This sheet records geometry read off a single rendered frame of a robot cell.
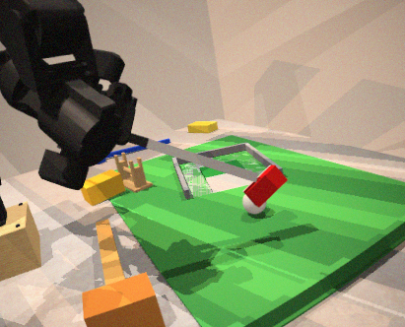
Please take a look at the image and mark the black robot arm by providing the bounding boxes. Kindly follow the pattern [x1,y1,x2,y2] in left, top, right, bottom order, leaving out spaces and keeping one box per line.
[0,0,137,167]

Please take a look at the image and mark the white golf ball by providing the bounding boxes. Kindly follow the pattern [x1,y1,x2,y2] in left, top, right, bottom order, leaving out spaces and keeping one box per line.
[242,195,266,214]

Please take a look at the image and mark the green putting mat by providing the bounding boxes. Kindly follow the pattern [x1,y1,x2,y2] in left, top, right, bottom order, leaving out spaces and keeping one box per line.
[108,135,405,327]

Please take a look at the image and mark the red putter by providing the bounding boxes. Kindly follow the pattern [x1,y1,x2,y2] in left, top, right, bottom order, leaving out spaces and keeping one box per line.
[128,133,287,207]

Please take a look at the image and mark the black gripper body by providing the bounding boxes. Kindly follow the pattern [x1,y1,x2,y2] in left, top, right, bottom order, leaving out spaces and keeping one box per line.
[38,49,125,190]

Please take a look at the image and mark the blue putter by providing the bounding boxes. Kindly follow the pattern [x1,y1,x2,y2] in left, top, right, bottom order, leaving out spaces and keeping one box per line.
[98,139,170,164]

